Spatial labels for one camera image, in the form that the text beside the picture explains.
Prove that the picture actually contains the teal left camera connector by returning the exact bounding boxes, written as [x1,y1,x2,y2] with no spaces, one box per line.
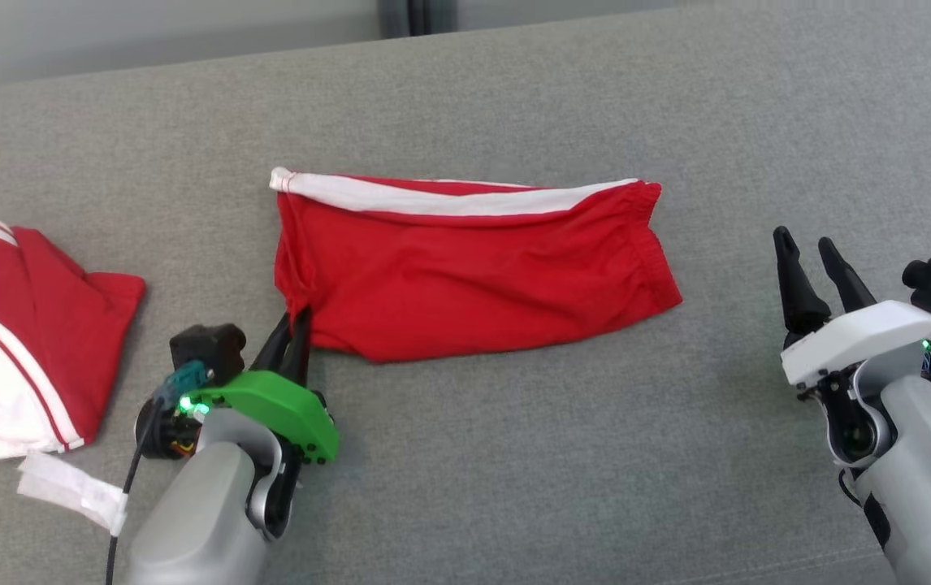
[153,362,210,407]

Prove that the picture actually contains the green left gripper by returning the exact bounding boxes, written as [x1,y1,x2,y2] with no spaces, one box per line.
[181,307,340,466]

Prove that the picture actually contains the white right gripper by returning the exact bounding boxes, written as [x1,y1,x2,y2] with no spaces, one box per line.
[773,226,931,392]

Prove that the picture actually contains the grey partition post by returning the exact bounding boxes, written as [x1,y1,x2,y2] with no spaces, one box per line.
[410,0,460,36]
[376,0,411,39]

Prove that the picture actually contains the white tape label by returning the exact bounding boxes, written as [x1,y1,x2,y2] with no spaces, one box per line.
[17,453,129,535]

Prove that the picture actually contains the red shorts with white stripe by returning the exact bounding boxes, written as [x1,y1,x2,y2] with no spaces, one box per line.
[269,167,684,364]

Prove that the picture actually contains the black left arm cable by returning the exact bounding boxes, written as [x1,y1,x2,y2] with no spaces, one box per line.
[104,398,162,585]

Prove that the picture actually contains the red and white shirt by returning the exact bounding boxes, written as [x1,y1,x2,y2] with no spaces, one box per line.
[0,215,146,462]

